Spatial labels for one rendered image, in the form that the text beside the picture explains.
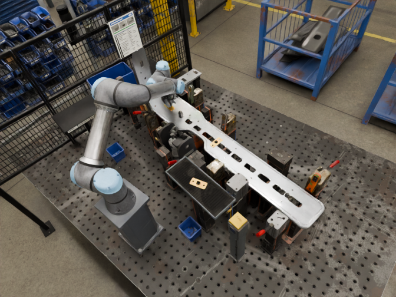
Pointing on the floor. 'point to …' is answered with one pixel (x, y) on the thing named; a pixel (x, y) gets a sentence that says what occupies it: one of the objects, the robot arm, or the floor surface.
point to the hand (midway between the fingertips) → (169, 104)
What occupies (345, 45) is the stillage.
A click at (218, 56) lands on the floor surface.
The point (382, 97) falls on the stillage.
